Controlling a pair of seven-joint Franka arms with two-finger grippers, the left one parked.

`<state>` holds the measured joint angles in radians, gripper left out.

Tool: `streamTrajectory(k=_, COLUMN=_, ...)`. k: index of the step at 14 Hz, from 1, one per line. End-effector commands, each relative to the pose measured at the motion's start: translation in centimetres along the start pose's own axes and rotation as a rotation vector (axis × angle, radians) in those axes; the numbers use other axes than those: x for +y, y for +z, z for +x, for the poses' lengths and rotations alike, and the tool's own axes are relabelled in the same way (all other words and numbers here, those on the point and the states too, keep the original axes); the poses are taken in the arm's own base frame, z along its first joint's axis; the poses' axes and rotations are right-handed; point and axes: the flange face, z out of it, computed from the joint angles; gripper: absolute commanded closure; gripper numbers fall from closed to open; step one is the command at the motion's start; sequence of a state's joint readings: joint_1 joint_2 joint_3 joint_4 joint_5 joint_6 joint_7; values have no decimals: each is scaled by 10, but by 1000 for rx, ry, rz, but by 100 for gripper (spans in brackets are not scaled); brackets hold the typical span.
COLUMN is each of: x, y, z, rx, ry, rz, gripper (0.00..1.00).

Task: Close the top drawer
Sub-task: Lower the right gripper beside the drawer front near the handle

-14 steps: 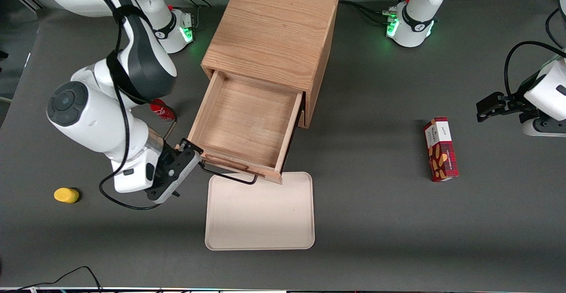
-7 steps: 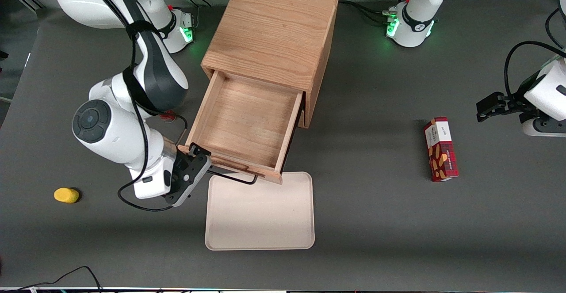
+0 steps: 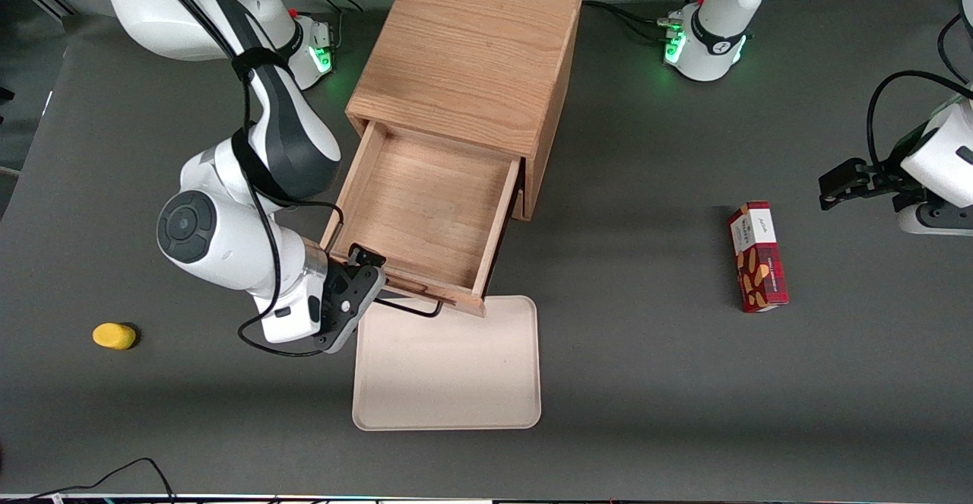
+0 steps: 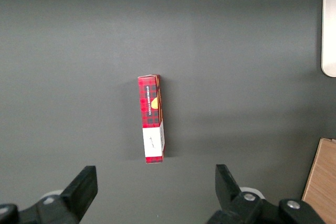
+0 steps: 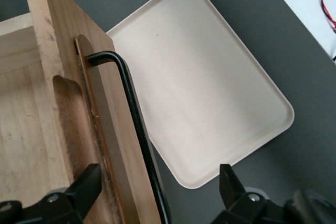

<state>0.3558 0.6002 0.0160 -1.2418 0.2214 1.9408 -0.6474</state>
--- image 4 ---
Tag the oak wooden drawer cabinet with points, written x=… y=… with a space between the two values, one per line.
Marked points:
x=324 y=182

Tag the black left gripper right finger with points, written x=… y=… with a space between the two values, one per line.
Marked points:
x=236 y=208

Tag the beige plastic tray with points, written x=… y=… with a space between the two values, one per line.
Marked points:
x=330 y=24

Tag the red tartan shortbread box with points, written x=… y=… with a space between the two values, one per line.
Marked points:
x=151 y=108

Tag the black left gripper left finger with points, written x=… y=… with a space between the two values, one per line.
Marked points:
x=65 y=205

